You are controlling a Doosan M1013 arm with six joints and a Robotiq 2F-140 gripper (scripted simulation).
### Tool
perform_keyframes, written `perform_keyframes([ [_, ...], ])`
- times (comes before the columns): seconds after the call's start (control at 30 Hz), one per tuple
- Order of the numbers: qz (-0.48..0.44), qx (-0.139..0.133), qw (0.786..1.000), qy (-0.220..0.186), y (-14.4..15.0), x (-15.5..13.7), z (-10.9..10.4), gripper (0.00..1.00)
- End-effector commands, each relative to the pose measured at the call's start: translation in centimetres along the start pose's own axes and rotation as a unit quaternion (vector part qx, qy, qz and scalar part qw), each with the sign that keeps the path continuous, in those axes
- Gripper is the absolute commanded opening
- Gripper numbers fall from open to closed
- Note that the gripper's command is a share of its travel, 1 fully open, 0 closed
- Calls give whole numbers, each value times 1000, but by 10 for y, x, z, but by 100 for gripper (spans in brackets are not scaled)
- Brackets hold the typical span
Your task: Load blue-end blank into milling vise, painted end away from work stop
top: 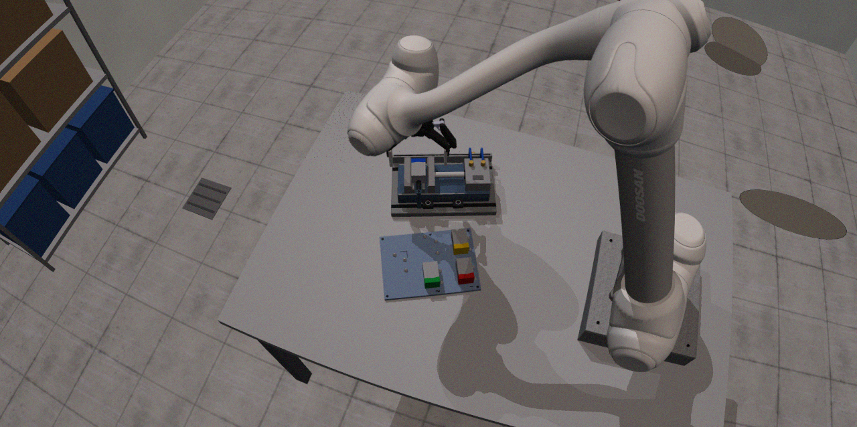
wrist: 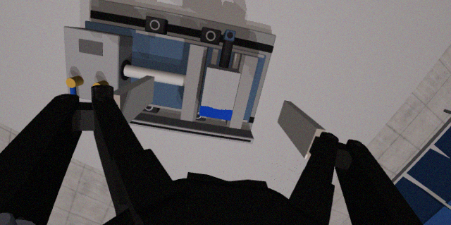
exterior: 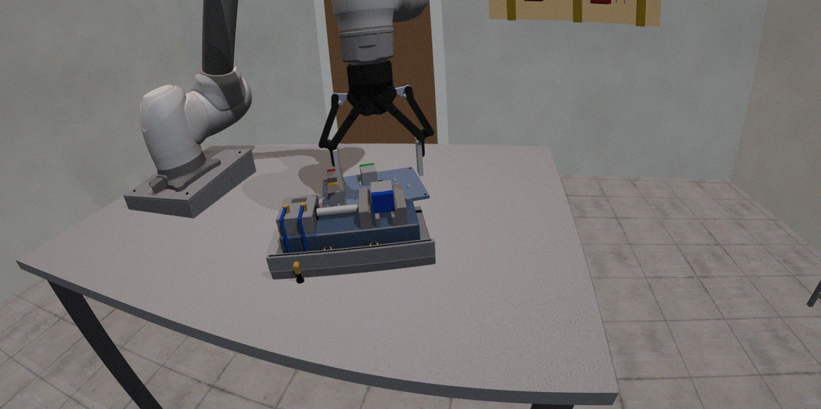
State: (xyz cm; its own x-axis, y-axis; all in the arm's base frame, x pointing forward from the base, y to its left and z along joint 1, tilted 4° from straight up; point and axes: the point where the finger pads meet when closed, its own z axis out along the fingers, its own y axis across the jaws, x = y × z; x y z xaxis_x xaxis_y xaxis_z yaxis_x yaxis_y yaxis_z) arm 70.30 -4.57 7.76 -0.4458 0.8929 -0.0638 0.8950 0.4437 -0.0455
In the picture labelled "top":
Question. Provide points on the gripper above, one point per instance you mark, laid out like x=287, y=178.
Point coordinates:
x=447, y=141

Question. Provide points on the grey metal blank with green end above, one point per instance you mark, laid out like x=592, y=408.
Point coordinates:
x=431, y=274

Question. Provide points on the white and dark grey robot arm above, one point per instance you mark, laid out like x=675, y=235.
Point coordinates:
x=635, y=93

